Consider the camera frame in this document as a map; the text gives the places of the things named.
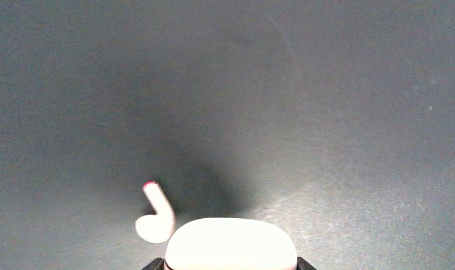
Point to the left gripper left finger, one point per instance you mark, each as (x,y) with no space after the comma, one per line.
(155,264)

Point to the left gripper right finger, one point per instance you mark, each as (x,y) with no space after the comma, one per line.
(302,264)

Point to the white earbud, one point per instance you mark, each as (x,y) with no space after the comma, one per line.
(158,227)

